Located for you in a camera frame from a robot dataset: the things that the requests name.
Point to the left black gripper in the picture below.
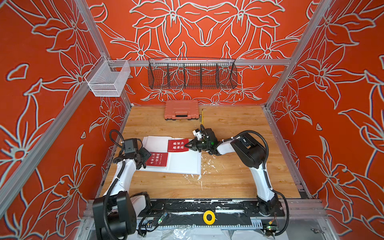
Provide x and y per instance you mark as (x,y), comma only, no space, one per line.
(144,153)

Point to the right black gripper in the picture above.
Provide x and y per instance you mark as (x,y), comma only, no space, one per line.
(194,146)

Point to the red card top row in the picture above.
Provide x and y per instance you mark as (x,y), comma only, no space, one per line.
(177,145)

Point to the red card row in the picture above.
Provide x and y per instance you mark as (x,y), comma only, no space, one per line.
(177,145)
(158,160)

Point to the white photo album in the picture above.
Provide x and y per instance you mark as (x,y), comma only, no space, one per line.
(178,163)

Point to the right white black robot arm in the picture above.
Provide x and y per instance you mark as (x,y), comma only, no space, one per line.
(252,149)

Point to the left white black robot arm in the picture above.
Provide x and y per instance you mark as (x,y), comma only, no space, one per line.
(115,213)

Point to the red plastic tool case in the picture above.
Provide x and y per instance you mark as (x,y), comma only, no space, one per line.
(182,109)

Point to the white mesh basket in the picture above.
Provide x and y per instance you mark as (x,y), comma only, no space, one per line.
(108,78)

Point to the yellow tape roll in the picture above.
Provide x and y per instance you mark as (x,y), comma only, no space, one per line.
(209,217)

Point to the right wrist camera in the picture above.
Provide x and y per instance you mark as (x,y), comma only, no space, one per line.
(198,134)

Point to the black wire basket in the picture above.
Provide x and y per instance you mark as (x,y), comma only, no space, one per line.
(192,73)

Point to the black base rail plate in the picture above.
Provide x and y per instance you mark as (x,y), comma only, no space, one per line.
(231,214)

